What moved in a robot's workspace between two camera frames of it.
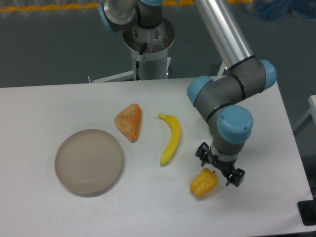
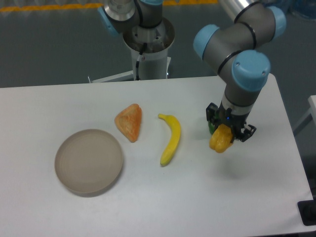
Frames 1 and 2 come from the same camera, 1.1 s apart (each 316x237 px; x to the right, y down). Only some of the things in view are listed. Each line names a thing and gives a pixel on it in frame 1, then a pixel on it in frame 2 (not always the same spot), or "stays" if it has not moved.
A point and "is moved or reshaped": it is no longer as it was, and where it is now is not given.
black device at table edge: x=307 y=209 stays
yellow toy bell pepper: x=204 y=182 is moved or reshaped
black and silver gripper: x=225 y=162 -> x=234 y=116
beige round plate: x=88 y=162 stays
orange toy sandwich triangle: x=129 y=121 stays
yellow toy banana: x=174 y=138 stays
